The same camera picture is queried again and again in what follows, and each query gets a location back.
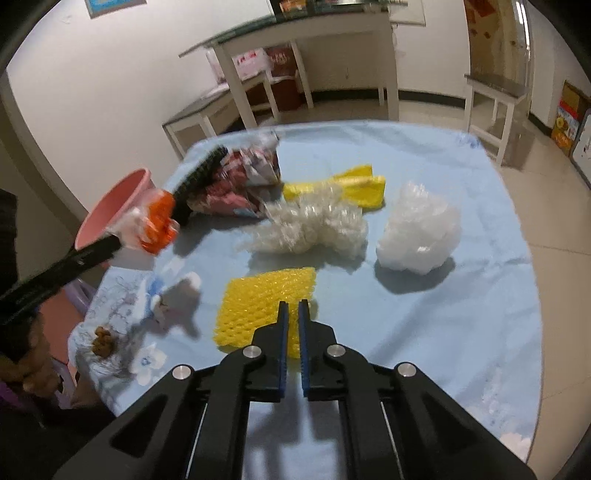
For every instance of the light blue tablecloth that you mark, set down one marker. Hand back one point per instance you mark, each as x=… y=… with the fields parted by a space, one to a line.
x=415 y=346

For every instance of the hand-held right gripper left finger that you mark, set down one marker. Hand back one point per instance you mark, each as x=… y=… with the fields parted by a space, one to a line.
x=282 y=323

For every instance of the white dark-top bench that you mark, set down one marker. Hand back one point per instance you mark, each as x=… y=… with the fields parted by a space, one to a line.
x=203 y=110

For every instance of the orange white wrapper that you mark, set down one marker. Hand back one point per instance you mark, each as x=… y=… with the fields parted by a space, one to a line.
x=157 y=221

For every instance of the crumpled clear plastic wrap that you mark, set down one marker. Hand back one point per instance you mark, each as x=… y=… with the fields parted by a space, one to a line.
x=309 y=226

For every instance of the printed clear plastic bag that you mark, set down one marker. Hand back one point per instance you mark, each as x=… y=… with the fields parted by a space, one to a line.
x=249 y=64

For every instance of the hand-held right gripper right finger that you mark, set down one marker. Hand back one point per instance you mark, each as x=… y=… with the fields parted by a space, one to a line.
x=304 y=323

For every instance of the yellow foam fruit net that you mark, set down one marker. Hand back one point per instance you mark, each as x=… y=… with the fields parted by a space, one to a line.
x=263 y=309

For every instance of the person's dark clothing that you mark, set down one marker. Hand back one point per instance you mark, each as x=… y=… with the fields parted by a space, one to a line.
x=46 y=438

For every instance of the children's drawing board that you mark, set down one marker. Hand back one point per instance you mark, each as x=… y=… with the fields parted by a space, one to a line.
x=584 y=143

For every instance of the pink plastic bin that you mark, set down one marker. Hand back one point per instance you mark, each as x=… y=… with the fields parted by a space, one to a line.
x=120 y=203

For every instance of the colourful fruit carton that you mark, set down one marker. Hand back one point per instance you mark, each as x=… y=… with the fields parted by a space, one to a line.
x=568 y=122

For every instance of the black brush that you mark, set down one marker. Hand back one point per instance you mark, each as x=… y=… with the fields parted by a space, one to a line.
x=198 y=180

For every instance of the yellow plastic bag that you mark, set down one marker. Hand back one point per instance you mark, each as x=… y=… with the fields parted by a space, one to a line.
x=355 y=184

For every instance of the small white side table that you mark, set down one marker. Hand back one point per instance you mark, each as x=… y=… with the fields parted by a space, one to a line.
x=496 y=87

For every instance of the wall poster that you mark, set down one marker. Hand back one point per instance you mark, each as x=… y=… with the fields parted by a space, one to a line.
x=111 y=5

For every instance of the crumpled red white wrapper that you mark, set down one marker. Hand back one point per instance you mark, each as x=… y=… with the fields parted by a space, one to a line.
x=240 y=182

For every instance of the red box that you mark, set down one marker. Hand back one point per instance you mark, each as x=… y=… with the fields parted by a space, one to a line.
x=293 y=5

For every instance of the brown food scrap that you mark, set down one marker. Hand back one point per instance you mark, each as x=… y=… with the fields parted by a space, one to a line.
x=104 y=344

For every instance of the white glass-top table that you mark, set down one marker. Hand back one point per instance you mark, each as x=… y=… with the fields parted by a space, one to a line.
x=323 y=32

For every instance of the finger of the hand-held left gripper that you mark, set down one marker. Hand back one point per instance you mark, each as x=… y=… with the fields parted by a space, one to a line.
x=69 y=267

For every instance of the person's left hand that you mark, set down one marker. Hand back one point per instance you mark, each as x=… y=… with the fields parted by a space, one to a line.
x=39 y=369

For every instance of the crumpled white plastic bag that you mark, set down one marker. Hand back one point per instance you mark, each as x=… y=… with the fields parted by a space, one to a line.
x=420 y=230

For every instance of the red paper bag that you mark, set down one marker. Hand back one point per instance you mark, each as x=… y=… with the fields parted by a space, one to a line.
x=284 y=78

